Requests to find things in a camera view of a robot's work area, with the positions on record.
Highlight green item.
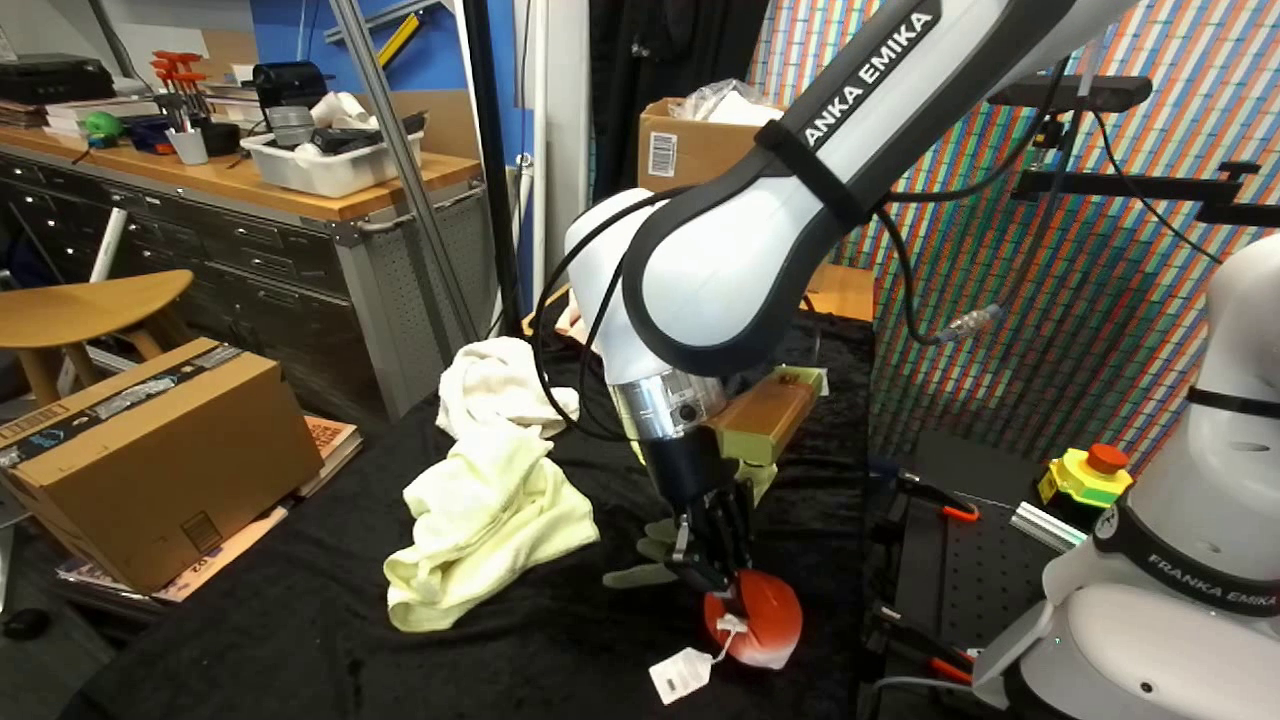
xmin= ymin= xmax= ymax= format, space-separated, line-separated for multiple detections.
xmin=77 ymin=110 xmax=127 ymax=149

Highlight black mounting plate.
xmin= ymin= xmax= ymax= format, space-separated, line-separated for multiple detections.
xmin=870 ymin=426 xmax=1063 ymax=720

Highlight grey cable connector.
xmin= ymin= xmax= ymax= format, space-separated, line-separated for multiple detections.
xmin=1008 ymin=495 xmax=1100 ymax=555

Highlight yellow red emergency stop button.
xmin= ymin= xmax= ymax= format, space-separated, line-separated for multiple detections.
xmin=1035 ymin=442 xmax=1135 ymax=511

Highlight white plastic bin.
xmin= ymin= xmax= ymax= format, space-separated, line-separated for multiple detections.
xmin=237 ymin=113 xmax=430 ymax=200

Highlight long cardboard box black print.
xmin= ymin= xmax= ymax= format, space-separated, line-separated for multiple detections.
xmin=0 ymin=333 xmax=329 ymax=591

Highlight black vertical pole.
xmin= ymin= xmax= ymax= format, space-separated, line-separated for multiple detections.
xmin=454 ymin=0 xmax=528 ymax=336

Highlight wrist camera with tan mount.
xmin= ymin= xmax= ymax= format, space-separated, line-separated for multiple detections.
xmin=703 ymin=361 xmax=833 ymax=474

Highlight grey workbench wooden top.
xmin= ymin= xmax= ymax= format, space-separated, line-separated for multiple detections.
xmin=0 ymin=123 xmax=500 ymax=433

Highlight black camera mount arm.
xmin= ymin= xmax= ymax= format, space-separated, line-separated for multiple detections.
xmin=1012 ymin=113 xmax=1280 ymax=232

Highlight black flat device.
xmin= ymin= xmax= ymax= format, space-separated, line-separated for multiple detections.
xmin=0 ymin=51 xmax=115 ymax=110

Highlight orange plush vegetable green leaves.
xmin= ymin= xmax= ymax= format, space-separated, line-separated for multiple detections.
xmin=595 ymin=511 xmax=809 ymax=671

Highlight large white hang tag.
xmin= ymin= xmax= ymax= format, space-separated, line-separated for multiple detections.
xmin=645 ymin=646 xmax=714 ymax=708

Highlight black tablecloth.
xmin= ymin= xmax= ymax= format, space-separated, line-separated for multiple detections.
xmin=55 ymin=294 xmax=883 ymax=720

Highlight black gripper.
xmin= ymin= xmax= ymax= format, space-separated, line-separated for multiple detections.
xmin=648 ymin=429 xmax=753 ymax=603

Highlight black stereo camera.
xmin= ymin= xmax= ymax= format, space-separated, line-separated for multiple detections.
xmin=987 ymin=72 xmax=1156 ymax=115

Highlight large cardboard box white label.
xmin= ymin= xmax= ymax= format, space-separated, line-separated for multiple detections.
xmin=634 ymin=91 xmax=772 ymax=195

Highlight silver metal bar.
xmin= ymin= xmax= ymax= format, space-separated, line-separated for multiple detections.
xmin=325 ymin=0 xmax=480 ymax=353

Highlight round wooden stool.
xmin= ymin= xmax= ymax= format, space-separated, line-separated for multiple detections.
xmin=0 ymin=269 xmax=196 ymax=405

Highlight pale green white towel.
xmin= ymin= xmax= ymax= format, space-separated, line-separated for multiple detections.
xmin=380 ymin=429 xmax=604 ymax=638

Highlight orange-handled clamp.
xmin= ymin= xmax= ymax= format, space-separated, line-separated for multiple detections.
xmin=870 ymin=603 xmax=978 ymax=694
xmin=892 ymin=468 xmax=987 ymax=529

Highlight red tool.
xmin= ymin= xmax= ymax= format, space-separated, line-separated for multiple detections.
xmin=148 ymin=49 xmax=215 ymax=96

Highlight yellow black tool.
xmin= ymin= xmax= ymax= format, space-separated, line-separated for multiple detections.
xmin=372 ymin=7 xmax=427 ymax=72

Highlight off-white crumpled towel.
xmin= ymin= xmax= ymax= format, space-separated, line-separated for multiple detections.
xmin=430 ymin=333 xmax=583 ymax=444

